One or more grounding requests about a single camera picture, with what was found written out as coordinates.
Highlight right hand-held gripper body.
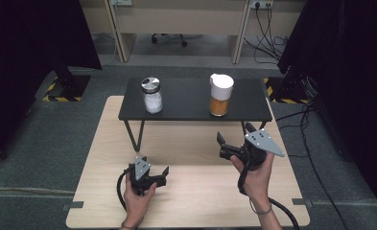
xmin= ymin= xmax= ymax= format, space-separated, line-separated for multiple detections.
xmin=238 ymin=128 xmax=286 ymax=171

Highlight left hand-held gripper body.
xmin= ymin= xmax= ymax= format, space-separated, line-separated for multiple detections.
xmin=129 ymin=156 xmax=155 ymax=196

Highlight glass jar with white lid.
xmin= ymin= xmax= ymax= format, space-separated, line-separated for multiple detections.
xmin=209 ymin=73 xmax=235 ymax=117

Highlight glass jar with silver lid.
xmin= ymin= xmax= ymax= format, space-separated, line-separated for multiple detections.
xmin=140 ymin=77 xmax=163 ymax=115

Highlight black shelf with metal legs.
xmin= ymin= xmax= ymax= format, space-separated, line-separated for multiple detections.
xmin=118 ymin=77 xmax=273 ymax=152

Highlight person's left hand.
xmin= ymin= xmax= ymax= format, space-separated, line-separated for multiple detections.
xmin=123 ymin=182 xmax=157 ymax=223

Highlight person's right hand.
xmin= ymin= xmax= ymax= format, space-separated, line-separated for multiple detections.
xmin=229 ymin=153 xmax=275 ymax=209

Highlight thin wristband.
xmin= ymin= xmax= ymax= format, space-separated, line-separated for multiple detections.
xmin=248 ymin=199 xmax=272 ymax=216
xmin=120 ymin=217 xmax=145 ymax=230

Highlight black stand base, striped tape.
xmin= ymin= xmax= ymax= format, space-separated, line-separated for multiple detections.
xmin=263 ymin=65 xmax=312 ymax=104
xmin=41 ymin=66 xmax=92 ymax=103

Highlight grey tape strip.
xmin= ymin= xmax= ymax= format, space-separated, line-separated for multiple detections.
xmin=292 ymin=197 xmax=314 ymax=209
xmin=61 ymin=200 xmax=84 ymax=212

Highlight black office chair base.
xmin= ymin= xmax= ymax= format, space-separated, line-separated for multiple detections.
xmin=151 ymin=33 xmax=189 ymax=48

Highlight black curtain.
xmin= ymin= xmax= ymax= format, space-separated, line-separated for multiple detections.
xmin=276 ymin=0 xmax=377 ymax=221
xmin=0 ymin=0 xmax=104 ymax=167

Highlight beige desk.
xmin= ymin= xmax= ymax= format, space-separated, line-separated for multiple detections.
xmin=104 ymin=0 xmax=252 ymax=65

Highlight left hand-held gripper cable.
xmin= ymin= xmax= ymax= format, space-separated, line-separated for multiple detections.
xmin=116 ymin=169 xmax=132 ymax=212

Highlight hand-held gripper cable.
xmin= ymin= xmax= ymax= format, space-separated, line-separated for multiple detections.
xmin=116 ymin=169 xmax=132 ymax=212
xmin=237 ymin=159 xmax=300 ymax=230

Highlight right hand-held gripper cable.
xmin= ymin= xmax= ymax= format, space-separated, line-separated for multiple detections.
xmin=237 ymin=159 xmax=300 ymax=230

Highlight black cables on floor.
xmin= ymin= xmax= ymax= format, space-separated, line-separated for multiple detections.
xmin=275 ymin=104 xmax=350 ymax=230

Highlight black cables at socket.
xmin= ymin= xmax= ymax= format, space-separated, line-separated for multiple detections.
xmin=243 ymin=3 xmax=290 ymax=65

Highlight white wall socket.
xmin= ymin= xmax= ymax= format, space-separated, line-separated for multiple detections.
xmin=249 ymin=0 xmax=274 ymax=10

